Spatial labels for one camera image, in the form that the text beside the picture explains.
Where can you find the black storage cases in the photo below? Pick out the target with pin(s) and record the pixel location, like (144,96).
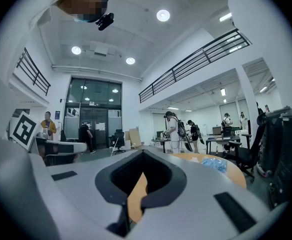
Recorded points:
(286,154)

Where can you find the black rectangular desk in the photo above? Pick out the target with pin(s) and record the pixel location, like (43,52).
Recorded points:
(223,140)

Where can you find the blue packet bag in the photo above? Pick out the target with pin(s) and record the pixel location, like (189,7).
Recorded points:
(214,163)

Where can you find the white round device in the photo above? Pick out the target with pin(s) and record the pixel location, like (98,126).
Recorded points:
(194,159)

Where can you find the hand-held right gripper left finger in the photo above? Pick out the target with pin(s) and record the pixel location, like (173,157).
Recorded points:
(86,196)

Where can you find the black balcony railing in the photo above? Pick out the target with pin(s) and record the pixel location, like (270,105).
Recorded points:
(33,71)
(198,56)

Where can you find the brown cardboard boxes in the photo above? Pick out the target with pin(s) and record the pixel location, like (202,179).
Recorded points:
(134,137)

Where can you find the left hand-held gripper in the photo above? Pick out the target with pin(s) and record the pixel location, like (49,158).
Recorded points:
(16,179)

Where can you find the ceiling air conditioner unit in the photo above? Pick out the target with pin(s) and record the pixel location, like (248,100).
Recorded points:
(101,51)

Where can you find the black round table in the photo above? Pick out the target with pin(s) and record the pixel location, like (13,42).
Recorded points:
(161,141)

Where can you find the person's white shirt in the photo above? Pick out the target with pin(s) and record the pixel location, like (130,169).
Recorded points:
(46,6)

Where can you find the long ceiling light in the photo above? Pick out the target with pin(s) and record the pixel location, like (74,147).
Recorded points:
(223,92)
(225,17)

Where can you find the black head-mounted camera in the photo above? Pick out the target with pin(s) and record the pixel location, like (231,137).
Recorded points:
(105,21)

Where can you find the white curved desk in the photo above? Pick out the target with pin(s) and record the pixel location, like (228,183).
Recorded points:
(66,145)

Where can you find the round ceiling light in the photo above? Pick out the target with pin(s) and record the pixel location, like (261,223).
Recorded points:
(76,50)
(163,15)
(130,60)

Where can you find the black office chair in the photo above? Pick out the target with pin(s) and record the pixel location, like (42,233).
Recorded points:
(119,139)
(251,154)

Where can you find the dark glass entrance door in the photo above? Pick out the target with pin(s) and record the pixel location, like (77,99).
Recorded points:
(93,104)

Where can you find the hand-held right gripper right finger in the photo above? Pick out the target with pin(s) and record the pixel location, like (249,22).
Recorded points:
(198,209)

